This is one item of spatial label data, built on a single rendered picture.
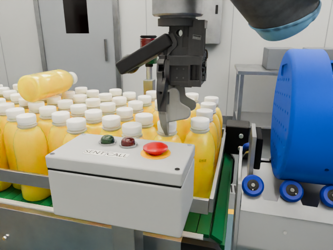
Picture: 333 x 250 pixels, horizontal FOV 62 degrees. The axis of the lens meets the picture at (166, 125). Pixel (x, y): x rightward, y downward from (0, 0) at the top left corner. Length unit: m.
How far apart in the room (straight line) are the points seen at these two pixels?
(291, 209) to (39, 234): 0.54
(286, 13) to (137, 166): 0.29
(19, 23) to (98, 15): 1.27
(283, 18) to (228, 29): 3.48
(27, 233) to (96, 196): 0.34
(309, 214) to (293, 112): 0.22
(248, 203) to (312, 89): 0.26
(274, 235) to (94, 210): 0.38
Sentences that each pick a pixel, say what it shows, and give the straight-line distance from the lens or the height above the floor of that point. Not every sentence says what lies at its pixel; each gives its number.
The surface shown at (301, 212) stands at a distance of 0.64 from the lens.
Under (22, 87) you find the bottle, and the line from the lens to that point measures 0.80.
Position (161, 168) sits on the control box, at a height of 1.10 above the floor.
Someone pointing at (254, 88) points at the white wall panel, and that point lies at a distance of 4.00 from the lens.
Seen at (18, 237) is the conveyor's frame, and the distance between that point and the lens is 0.76.
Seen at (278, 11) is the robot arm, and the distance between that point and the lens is 0.43.
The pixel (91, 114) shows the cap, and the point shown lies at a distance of 0.64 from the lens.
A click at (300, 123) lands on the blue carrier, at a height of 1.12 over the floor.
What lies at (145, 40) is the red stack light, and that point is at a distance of 1.03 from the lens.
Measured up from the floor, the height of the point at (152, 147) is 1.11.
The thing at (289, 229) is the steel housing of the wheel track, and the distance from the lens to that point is 0.65.
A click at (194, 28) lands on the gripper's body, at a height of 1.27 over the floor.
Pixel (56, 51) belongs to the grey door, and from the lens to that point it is 4.51.
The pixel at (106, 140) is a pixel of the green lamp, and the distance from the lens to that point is 0.43.
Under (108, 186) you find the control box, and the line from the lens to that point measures 0.39.
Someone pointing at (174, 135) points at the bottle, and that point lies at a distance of 0.55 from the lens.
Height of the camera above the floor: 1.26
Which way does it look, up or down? 18 degrees down
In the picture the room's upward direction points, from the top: straight up
